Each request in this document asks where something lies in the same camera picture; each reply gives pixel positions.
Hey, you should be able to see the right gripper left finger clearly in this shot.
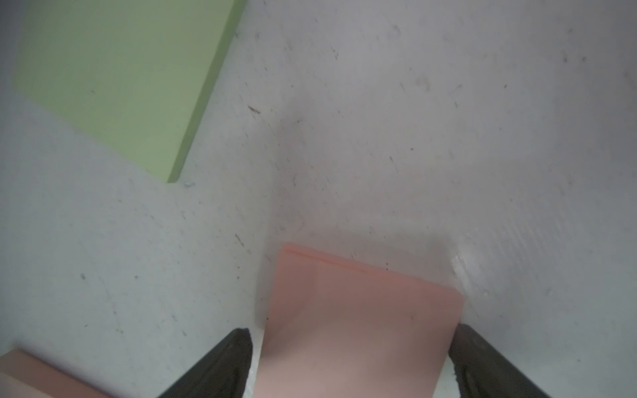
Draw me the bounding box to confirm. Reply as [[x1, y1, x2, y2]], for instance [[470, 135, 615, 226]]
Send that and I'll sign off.
[[160, 328, 253, 398]]

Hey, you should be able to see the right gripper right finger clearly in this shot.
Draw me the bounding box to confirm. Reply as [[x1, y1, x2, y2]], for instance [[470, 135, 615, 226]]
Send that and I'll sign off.
[[449, 323, 548, 398]]

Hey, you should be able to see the pink sticky note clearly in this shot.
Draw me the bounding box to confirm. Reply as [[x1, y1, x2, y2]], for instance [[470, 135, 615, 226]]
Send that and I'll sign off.
[[1, 349, 109, 398], [253, 244, 464, 397]]

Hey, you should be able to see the green sticky note lower right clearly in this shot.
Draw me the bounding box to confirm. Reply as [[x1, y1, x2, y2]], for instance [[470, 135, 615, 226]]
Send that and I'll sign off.
[[14, 1, 245, 182]]

